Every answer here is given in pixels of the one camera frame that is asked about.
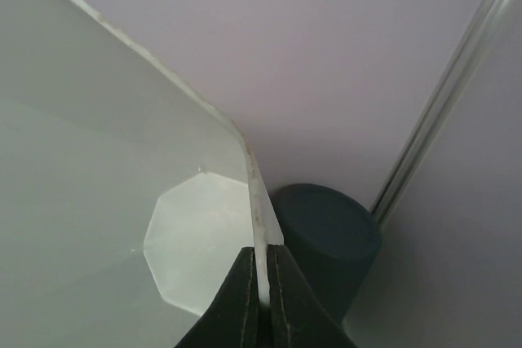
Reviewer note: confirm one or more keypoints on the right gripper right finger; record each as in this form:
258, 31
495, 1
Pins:
298, 319

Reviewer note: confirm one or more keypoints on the dark grey round bin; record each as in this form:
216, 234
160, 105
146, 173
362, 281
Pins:
333, 238

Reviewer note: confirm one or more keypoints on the right aluminium frame post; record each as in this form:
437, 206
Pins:
471, 50

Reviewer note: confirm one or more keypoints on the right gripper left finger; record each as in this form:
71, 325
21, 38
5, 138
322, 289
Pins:
232, 319

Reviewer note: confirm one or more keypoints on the white faceted bin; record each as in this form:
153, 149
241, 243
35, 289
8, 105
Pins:
125, 196

